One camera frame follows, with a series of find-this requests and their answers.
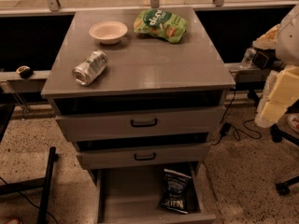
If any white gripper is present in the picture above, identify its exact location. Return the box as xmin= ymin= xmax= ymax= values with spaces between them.
xmin=252 ymin=24 xmax=299 ymax=128

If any dark blue chip bag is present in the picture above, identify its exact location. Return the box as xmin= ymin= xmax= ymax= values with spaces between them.
xmin=159 ymin=169 xmax=192 ymax=214

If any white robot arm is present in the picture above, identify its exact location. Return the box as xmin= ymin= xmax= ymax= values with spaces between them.
xmin=253 ymin=5 xmax=299 ymax=128

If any green chip bag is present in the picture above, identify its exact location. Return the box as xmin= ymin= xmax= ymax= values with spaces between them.
xmin=134 ymin=8 xmax=188 ymax=44

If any grey top drawer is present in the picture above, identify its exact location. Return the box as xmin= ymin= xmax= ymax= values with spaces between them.
xmin=56 ymin=105 xmax=225 ymax=142

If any grey drawer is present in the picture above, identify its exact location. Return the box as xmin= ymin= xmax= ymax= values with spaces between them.
xmin=77 ymin=140 xmax=211 ymax=170
xmin=56 ymin=105 xmax=225 ymax=142
xmin=94 ymin=162 xmax=216 ymax=224

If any grey drawer cabinet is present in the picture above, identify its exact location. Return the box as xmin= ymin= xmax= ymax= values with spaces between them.
xmin=40 ymin=7 xmax=236 ymax=185

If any grey middle drawer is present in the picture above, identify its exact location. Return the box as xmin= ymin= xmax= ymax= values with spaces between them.
xmin=77 ymin=140 xmax=211 ymax=170

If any grey bottom drawer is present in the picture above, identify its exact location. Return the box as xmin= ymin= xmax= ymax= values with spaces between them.
xmin=94 ymin=162 xmax=216 ymax=224

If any small black box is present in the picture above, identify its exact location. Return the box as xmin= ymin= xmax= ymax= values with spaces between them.
xmin=253 ymin=49 xmax=276 ymax=69

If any clear water bottle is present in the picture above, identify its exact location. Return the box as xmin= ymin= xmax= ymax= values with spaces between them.
xmin=240 ymin=48 xmax=256 ymax=69

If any red white shoe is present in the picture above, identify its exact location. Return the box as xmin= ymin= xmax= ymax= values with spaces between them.
xmin=287 ymin=114 xmax=299 ymax=133

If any black tripod leg right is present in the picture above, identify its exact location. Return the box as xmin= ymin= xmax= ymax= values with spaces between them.
xmin=248 ymin=89 xmax=299 ymax=146

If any black power adapter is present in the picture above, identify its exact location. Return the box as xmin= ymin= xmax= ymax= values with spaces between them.
xmin=220 ymin=122 xmax=232 ymax=136

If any black caster foot right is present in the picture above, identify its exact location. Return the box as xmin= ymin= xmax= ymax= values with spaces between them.
xmin=276 ymin=176 xmax=299 ymax=195

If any white bowl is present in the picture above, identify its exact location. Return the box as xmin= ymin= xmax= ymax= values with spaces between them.
xmin=89 ymin=21 xmax=128 ymax=45

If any silver green soda can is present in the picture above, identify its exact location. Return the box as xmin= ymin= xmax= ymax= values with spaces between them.
xmin=72 ymin=50 xmax=107 ymax=86

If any yellow black tape measure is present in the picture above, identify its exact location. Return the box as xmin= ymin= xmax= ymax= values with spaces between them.
xmin=16 ymin=65 xmax=34 ymax=78

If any black stand leg left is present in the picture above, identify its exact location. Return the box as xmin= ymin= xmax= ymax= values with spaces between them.
xmin=0 ymin=147 xmax=58 ymax=224

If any black cable on floor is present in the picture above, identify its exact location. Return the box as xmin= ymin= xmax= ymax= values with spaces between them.
xmin=211 ymin=87 xmax=263 ymax=147

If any black top drawer handle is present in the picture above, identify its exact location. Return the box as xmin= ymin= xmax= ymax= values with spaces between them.
xmin=130 ymin=119 xmax=158 ymax=128

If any black drawer handle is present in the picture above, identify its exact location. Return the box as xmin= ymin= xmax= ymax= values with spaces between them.
xmin=130 ymin=119 xmax=158 ymax=128
xmin=134 ymin=152 xmax=156 ymax=161

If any black middle drawer handle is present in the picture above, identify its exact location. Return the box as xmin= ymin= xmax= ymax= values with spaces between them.
xmin=134 ymin=152 xmax=156 ymax=161

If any thin black cable left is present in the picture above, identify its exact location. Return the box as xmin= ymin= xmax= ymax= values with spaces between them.
xmin=0 ymin=175 xmax=60 ymax=224

